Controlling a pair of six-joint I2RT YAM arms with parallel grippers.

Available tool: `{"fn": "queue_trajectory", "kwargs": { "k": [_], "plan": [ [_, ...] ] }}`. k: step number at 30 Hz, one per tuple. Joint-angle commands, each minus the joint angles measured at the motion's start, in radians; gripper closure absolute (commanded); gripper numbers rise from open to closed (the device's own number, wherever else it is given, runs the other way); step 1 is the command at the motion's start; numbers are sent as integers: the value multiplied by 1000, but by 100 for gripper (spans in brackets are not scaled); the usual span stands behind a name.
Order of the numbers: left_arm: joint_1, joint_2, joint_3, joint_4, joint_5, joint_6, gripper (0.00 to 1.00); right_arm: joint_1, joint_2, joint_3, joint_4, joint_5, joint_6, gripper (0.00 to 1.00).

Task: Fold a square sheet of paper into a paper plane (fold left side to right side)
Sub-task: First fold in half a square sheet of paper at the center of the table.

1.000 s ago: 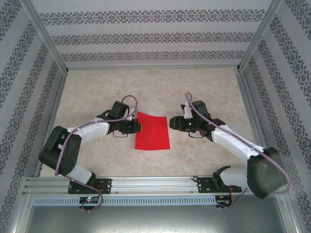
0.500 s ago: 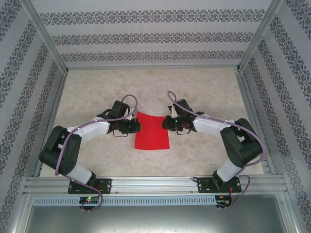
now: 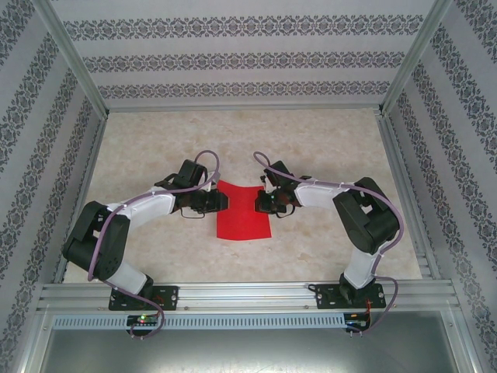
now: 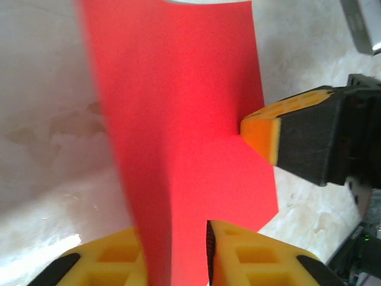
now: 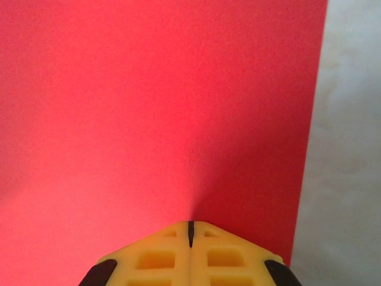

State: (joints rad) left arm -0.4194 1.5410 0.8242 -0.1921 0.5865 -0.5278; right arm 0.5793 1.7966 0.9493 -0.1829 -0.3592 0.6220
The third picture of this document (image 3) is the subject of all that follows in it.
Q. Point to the aluminium frame post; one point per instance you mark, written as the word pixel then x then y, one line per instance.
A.
pixel 414 58
pixel 74 58

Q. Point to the aluminium frame beam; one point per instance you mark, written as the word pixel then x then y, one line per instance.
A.
pixel 34 342
pixel 466 342

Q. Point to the aluminium table side rail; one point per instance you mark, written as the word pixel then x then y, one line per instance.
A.
pixel 405 194
pixel 82 194

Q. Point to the grey metal sheet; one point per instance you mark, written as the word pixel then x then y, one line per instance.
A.
pixel 248 353

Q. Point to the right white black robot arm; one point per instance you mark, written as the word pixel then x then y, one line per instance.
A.
pixel 318 196

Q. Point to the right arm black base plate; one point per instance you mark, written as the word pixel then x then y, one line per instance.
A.
pixel 326 297

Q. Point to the aluminium mounting rail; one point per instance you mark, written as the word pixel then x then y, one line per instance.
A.
pixel 240 295

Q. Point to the aluminium back rail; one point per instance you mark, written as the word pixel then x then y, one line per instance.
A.
pixel 240 108

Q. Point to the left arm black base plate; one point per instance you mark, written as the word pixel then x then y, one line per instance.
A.
pixel 169 297

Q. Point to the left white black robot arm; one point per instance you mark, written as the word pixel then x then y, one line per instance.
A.
pixel 155 204

